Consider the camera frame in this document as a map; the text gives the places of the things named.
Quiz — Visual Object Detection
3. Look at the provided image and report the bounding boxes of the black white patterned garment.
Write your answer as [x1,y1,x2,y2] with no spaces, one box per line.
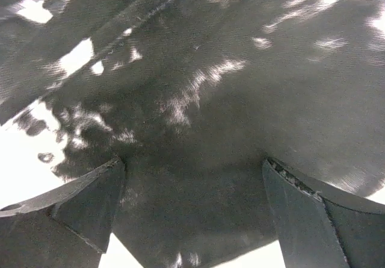
[1,0,384,267]

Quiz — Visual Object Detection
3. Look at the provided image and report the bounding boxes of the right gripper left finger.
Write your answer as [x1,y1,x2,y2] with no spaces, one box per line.
[1,158,126,268]

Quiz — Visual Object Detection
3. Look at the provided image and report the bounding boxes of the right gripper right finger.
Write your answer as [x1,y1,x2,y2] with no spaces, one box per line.
[262,158,384,268]

